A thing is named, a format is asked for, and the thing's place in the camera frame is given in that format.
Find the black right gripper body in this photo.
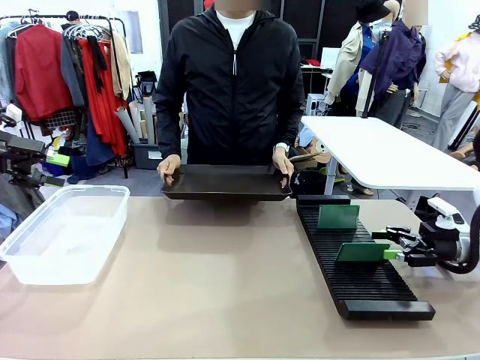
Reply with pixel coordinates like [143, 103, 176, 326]
[418, 220, 462, 266]

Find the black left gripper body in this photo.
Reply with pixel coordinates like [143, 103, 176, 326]
[0, 129, 48, 177]

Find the green PCB board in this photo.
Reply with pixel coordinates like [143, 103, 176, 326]
[317, 204, 361, 230]
[334, 242, 392, 263]

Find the dark brown tray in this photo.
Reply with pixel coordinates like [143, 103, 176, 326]
[160, 163, 293, 202]

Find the person left forearm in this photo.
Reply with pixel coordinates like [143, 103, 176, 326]
[271, 108, 305, 151]

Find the person right forearm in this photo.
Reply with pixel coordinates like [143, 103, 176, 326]
[154, 108, 188, 161]

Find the person right hand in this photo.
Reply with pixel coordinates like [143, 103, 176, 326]
[156, 154, 185, 188]

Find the person left hand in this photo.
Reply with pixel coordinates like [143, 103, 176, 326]
[271, 148, 296, 188]

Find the grey cloth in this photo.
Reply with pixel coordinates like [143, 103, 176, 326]
[0, 172, 43, 242]

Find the dark blue garment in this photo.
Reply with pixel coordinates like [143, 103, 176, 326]
[67, 115, 116, 179]

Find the plaid skirt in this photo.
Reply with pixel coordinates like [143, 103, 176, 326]
[43, 107, 79, 131]

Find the clear plastic storage box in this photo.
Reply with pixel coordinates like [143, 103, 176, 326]
[0, 183, 131, 286]

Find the black slotted PCB rack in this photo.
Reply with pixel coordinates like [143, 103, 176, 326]
[295, 193, 437, 322]

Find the red dress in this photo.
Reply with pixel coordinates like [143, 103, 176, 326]
[77, 37, 129, 157]

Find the red jacket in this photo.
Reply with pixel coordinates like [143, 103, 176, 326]
[13, 24, 75, 123]

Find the grey paper roll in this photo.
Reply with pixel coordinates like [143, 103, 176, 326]
[113, 106, 140, 145]

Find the light blue garment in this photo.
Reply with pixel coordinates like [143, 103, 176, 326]
[0, 20, 18, 108]

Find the grey garment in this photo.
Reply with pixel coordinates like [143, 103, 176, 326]
[61, 33, 88, 110]

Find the grey storage bin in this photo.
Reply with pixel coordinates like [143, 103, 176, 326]
[130, 141, 165, 170]

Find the white table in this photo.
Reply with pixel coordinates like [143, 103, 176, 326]
[299, 115, 480, 211]

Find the cream paper roll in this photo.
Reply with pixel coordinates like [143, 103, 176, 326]
[141, 95, 156, 146]

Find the black scarf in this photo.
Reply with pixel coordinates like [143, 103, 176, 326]
[85, 34, 109, 95]

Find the black bag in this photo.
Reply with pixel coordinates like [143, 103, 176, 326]
[290, 168, 331, 196]

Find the beige garment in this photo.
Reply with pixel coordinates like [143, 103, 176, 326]
[109, 29, 133, 101]

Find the cardboard box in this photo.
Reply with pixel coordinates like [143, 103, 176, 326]
[290, 149, 327, 170]

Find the black tripod pole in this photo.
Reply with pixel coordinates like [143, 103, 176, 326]
[361, 29, 389, 119]

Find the mannequin in purple jacket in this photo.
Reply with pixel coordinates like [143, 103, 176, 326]
[359, 0, 428, 131]

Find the mannequin in beige coat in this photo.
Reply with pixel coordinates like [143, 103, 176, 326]
[324, 0, 393, 117]

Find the mannequin in pink top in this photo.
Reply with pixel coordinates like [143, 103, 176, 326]
[433, 14, 480, 151]

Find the person black jacket torso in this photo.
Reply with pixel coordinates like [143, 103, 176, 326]
[153, 0, 305, 166]

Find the black bucket hat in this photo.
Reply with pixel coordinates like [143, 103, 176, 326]
[355, 0, 391, 23]

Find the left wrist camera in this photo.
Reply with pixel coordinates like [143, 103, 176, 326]
[0, 103, 23, 128]

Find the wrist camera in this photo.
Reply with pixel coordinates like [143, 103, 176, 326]
[0, 103, 23, 128]
[427, 197, 470, 228]

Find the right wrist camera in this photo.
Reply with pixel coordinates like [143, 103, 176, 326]
[427, 197, 470, 228]

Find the black clothes rack frame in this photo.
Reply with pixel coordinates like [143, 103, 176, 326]
[0, 13, 131, 180]

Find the grey wall poster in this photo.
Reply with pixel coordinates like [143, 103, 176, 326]
[125, 10, 144, 56]

